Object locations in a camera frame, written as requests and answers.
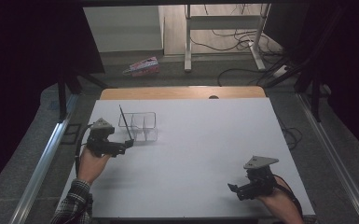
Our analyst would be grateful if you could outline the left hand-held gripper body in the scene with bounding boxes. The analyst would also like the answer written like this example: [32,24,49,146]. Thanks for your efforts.
[86,118,127,159]

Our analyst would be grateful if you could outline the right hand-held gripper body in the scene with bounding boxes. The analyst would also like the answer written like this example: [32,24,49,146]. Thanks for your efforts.
[236,155,280,202]

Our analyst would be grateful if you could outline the clear plastic organizer box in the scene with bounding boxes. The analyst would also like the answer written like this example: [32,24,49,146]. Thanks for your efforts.
[117,111,159,143]

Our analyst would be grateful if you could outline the thin black makeup brush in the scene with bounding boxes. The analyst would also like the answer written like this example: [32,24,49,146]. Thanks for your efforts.
[118,105,134,142]

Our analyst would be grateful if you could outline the person's left hand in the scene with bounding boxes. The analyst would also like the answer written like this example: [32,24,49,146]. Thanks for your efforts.
[76,145,112,186]

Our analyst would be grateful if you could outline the person's right hand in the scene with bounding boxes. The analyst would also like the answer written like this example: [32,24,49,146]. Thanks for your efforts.
[255,176,306,224]

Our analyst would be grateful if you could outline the black metal stand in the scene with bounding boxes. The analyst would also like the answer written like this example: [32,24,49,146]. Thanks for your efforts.
[56,69,108,123]
[263,6,347,123]

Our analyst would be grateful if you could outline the pink carton box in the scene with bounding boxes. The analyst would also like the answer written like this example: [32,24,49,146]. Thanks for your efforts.
[122,56,161,77]

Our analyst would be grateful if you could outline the white power strip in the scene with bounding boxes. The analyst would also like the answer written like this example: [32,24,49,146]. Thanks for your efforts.
[272,63,289,78]

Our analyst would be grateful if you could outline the white cabinet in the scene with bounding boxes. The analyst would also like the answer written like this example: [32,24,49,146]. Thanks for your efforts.
[83,6,165,53]

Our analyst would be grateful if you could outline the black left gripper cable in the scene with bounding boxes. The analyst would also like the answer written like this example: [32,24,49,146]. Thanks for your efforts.
[75,123,93,176]

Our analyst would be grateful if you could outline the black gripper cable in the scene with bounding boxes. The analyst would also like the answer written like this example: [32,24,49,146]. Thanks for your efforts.
[75,123,93,176]
[273,175,304,218]

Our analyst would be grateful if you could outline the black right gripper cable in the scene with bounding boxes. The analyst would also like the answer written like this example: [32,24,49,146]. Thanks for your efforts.
[273,175,304,218]

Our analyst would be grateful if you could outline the looped black cable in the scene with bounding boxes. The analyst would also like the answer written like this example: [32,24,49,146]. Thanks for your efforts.
[275,115,303,151]

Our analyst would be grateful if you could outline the aluminium rail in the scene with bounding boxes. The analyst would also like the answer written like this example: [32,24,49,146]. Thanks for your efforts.
[296,92,359,224]
[8,92,81,224]

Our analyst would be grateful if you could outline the black floor cable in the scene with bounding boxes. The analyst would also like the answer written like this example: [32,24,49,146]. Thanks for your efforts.
[216,67,264,88]

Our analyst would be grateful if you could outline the tangled black floor cables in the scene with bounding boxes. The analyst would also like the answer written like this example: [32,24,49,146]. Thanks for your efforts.
[189,29,288,64]

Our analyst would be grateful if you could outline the white metal desk frame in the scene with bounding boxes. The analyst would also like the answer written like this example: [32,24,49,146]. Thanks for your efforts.
[184,3,271,74]

